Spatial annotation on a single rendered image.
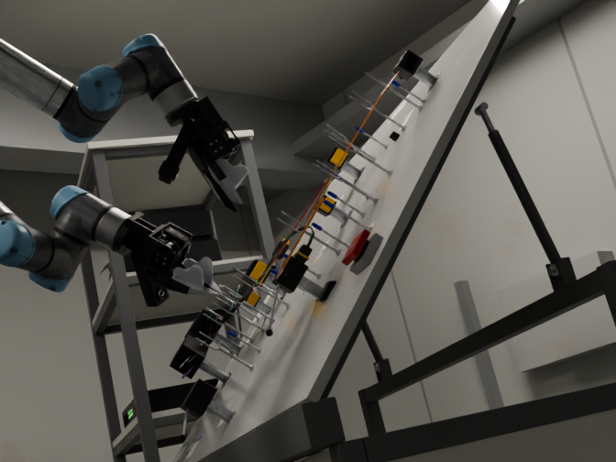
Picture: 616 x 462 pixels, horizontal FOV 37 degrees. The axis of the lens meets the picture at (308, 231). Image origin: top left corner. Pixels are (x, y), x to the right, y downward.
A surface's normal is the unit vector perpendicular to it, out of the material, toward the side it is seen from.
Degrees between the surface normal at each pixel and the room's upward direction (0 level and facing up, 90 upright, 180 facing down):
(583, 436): 90
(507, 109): 90
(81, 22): 180
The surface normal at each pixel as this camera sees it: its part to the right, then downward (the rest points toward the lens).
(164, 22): 0.23, 0.93
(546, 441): 0.32, -0.34
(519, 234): -0.74, -0.02
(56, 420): 0.63, -0.36
